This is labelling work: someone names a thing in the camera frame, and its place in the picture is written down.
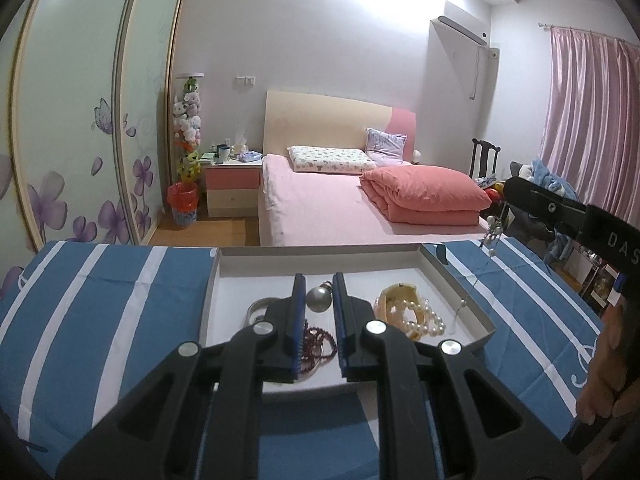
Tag pink curtain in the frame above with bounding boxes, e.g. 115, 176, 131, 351
540, 25, 640, 221

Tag dark red bead necklace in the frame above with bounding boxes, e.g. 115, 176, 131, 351
299, 326, 337, 377

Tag person's right hand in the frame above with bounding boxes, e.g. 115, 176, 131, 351
575, 304, 626, 427

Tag red lined trash bin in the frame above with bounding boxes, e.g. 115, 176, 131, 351
167, 181, 199, 228

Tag curtain rod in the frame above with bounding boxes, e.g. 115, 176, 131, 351
539, 21, 640, 47

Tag wardrobe with flower doors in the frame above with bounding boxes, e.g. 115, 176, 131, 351
0, 0, 188, 306

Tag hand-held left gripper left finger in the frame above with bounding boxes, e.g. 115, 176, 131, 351
55, 273, 307, 480

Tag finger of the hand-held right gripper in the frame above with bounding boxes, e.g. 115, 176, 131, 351
502, 176, 591, 241

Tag silver round pendant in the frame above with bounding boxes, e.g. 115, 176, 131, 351
306, 284, 332, 313

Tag white patterned pillow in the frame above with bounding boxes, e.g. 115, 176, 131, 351
286, 145, 378, 175

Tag white air conditioner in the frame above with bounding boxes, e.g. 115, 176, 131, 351
430, 1, 501, 61

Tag clear tube of plush toys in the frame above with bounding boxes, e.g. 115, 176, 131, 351
171, 72, 205, 211

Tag thin silver bangle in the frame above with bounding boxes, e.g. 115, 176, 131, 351
245, 297, 276, 328

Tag bed with pink sheet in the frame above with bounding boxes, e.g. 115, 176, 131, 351
257, 154, 493, 248

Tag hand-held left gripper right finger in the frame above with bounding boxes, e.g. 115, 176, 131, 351
332, 272, 586, 480

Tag pink and cream nightstand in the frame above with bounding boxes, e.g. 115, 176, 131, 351
202, 157, 263, 218

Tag dark wooden chair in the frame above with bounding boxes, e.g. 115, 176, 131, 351
471, 137, 501, 181

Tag folded pink quilt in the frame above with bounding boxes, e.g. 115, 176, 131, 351
360, 164, 493, 226

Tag grey cardboard tray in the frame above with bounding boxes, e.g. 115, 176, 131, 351
200, 242, 496, 393

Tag white pearl bracelet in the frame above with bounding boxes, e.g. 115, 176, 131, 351
387, 299, 446, 342

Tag colourful toys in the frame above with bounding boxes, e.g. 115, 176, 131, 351
477, 177, 507, 207

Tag lavender pillow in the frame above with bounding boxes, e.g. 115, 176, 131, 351
365, 128, 407, 167

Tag blue white striped cloth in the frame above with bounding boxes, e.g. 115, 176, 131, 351
0, 240, 606, 480

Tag cream and pink headboard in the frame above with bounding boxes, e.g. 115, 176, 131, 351
263, 90, 417, 163

